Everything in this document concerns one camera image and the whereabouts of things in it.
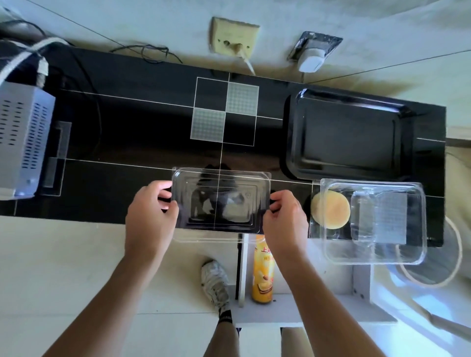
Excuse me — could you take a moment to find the person's left hand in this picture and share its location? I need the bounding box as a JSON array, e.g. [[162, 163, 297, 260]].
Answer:
[[125, 180, 180, 262]]

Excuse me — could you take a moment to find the person's right hand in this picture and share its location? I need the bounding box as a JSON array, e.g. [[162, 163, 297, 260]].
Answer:
[[262, 190, 310, 264]]

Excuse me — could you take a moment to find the clear plastic tray lid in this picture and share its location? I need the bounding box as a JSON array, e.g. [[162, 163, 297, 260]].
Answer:
[[171, 167, 272, 243]]

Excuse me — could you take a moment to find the person's right forearm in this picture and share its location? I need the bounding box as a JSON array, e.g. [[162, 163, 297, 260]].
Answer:
[[275, 253, 388, 357]]

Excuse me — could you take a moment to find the person's left forearm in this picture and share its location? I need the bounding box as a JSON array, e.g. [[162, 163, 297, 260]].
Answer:
[[43, 247, 167, 357]]

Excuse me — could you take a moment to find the yellow snack can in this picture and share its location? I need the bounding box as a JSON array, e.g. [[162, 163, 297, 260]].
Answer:
[[251, 235, 276, 304]]

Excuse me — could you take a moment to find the round yellow pastry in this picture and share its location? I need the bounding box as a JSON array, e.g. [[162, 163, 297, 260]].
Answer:
[[311, 190, 351, 230]]

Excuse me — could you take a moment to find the white sneaker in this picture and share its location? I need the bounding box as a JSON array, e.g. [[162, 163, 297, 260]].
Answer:
[[200, 260, 231, 310]]

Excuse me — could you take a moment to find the small clear plastic container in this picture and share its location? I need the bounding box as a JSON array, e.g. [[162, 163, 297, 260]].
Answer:
[[349, 191, 409, 245]]

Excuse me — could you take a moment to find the black baking tray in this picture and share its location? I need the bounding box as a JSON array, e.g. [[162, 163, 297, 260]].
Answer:
[[285, 88, 417, 183]]

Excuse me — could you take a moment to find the person's bare leg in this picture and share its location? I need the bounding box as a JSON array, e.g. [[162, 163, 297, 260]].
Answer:
[[211, 321, 240, 357], [281, 327, 307, 357]]

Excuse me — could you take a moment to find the large clear plastic container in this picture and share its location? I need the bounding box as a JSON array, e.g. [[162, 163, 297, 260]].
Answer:
[[319, 178, 428, 266]]

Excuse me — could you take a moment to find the white charger plug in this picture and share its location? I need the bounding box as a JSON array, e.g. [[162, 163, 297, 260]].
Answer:
[[298, 49, 327, 73]]

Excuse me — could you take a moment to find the silver vented appliance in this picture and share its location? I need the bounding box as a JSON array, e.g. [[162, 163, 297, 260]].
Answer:
[[0, 81, 56, 200]]

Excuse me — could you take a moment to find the beige plug with cable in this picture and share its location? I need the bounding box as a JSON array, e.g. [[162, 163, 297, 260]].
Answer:
[[227, 43, 257, 76]]

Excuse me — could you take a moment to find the black cable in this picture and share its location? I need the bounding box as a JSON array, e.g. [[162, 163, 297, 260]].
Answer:
[[110, 44, 183, 65]]

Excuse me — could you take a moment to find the beige wall socket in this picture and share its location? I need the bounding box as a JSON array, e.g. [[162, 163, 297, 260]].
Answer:
[[210, 17, 261, 58]]

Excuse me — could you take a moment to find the black bag with white strap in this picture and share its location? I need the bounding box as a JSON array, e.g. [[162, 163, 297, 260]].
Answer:
[[0, 36, 71, 89]]

